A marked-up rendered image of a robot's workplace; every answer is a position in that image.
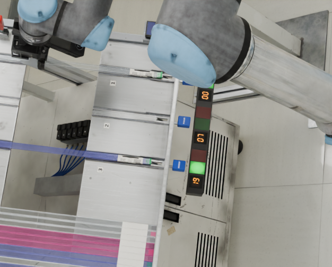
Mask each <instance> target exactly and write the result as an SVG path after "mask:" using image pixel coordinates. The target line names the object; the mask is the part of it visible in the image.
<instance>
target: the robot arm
mask: <svg viewBox="0 0 332 267"><path fill-rule="evenodd" d="M112 1H113V0H74V1H73V3H70V2H67V1H64V0H19V2H18V13H19V18H17V17H15V18H14V23H13V29H12V35H14V36H13V41H12V47H11V55H12V57H13V58H19V59H22V60H20V62H21V63H23V64H25V65H29V66H33V67H37V69H41V70H44V69H45V66H46V61H47V57H48V51H49V49H50V48H52V49H55V50H57V51H60V52H62V53H65V54H67V55H69V56H72V57H74V58H78V57H82V56H84V52H85V47H87V48H90V49H93V50H96V51H103V50H104V49H105V48H106V46H107V43H108V40H109V38H110V35H111V32H112V28H113V25H114V23H115V21H114V19H113V18H110V17H109V16H108V13H109V10H110V7H111V4H112ZM240 3H241V0H163V3H162V6H161V9H160V12H159V14H158V18H157V20H156V23H155V25H154V26H153V28H152V31H151V34H152V35H151V39H150V42H149V45H148V49H147V53H148V56H149V58H150V60H151V61H152V63H153V64H154V65H156V66H157V67H158V68H160V69H161V70H163V71H164V72H166V73H167V74H169V75H171V76H173V77H175V78H176V79H179V80H182V81H184V82H185V83H188V84H190V85H193V86H197V87H201V88H209V87H211V86H212V85H213V84H223V83H226V82H228V81H231V82H233V83H235V84H238V85H240V86H242V87H244V88H246V89H248V90H251V91H253V92H255V93H257V94H259V95H262V96H264V97H266V98H268V99H270V100H272V101H275V102H277V103H279V104H281V105H283V106H286V107H288V108H290V109H292V110H294V111H296V112H299V113H301V114H303V115H306V116H307V117H309V118H312V119H314V120H315V122H316V125H317V127H318V128H319V130H321V131H322V132H323V133H325V143H326V144H328V145H332V75H331V74H329V73H327V72H325V71H323V70H321V69H319V68H317V67H316V66H314V65H312V64H310V63H308V62H306V61H304V60H302V59H300V58H298V57H296V56H294V55H292V54H290V53H288V52H286V51H285V50H283V49H281V48H279V47H277V46H275V45H273V44H271V43H269V42H267V41H265V40H263V39H261V38H259V37H257V36H256V35H254V34H252V29H251V26H250V24H249V22H248V21H247V20H245V19H244V18H242V17H240V16H238V15H237V12H238V9H239V6H240ZM16 39H17V40H16ZM14 54H18V55H14ZM29 58H30V59H29Z"/></svg>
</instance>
